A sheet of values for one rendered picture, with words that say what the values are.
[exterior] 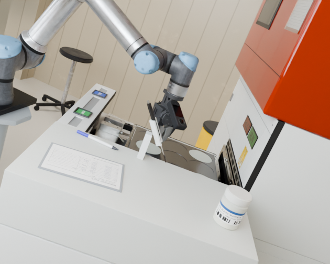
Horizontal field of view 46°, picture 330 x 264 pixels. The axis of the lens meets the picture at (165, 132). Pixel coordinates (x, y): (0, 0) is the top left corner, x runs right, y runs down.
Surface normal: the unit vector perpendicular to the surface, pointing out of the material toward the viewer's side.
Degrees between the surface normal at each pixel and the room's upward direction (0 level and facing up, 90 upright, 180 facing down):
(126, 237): 90
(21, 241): 90
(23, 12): 90
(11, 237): 90
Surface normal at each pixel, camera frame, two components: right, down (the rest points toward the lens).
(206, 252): -0.07, 0.34
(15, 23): -0.26, 0.26
